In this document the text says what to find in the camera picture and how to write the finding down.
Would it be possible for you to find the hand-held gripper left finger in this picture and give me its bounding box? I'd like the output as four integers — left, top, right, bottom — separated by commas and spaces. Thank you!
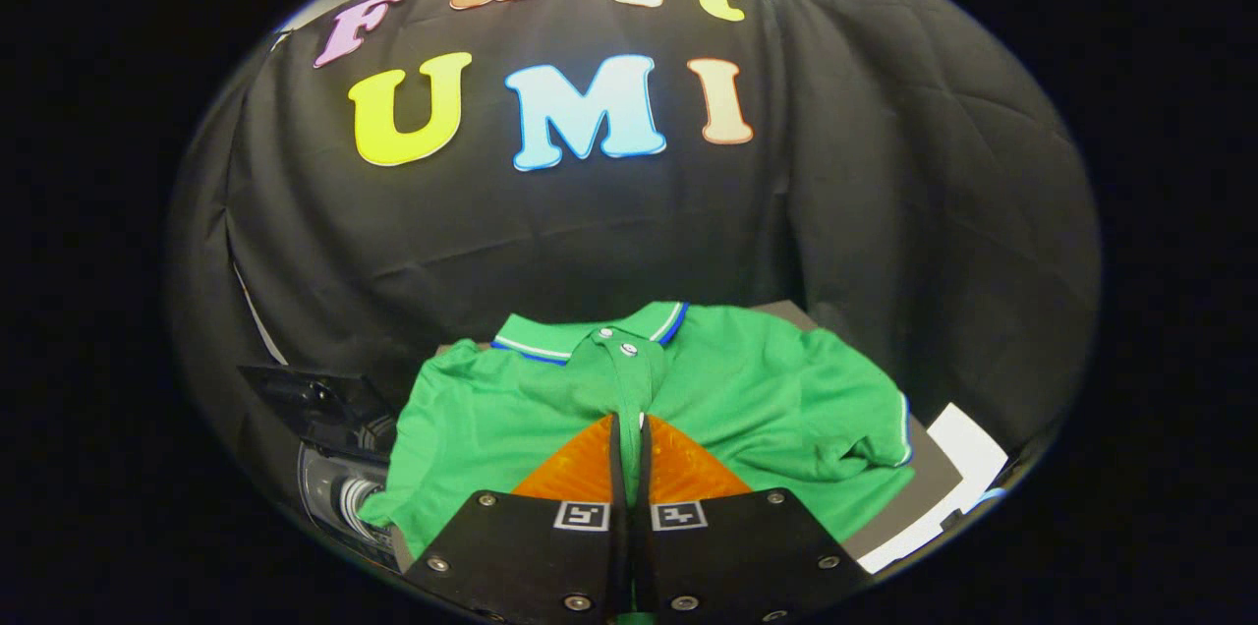
403, 414, 630, 624

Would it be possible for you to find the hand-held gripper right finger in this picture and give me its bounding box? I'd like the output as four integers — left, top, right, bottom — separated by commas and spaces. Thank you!
639, 414, 871, 624

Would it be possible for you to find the green polo shirt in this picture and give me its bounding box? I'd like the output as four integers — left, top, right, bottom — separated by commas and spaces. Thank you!
359, 301, 915, 557

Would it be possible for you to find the grey washing machine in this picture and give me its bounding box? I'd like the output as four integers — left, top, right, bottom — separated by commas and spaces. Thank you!
298, 414, 404, 572

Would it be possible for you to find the dark washing machine lid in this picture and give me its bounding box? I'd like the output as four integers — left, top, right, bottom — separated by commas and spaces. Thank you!
239, 365, 399, 454

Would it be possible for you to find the grey cabinet with beige door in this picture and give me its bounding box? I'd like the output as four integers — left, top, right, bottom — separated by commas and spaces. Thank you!
432, 301, 964, 562

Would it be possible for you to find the white sheet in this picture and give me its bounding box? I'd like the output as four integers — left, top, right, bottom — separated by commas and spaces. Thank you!
857, 402, 1010, 575

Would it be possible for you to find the black backdrop cloth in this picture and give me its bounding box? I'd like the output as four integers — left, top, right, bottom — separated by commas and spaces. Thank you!
167, 0, 1102, 508

